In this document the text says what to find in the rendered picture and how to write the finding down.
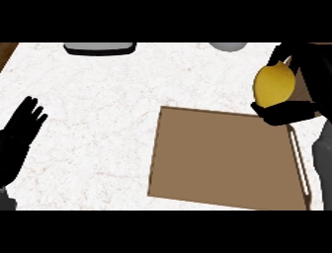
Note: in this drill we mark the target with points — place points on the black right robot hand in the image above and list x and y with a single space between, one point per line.
329 82

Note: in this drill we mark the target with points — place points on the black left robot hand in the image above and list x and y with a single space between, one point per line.
8 145

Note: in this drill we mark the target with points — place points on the yellow lemon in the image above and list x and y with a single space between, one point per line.
273 84

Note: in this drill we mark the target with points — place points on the brown cardboard box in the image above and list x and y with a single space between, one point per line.
227 158

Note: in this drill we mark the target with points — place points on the grey tray with black rim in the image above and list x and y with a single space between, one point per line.
98 48

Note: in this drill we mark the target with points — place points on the grey round object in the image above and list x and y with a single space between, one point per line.
227 46

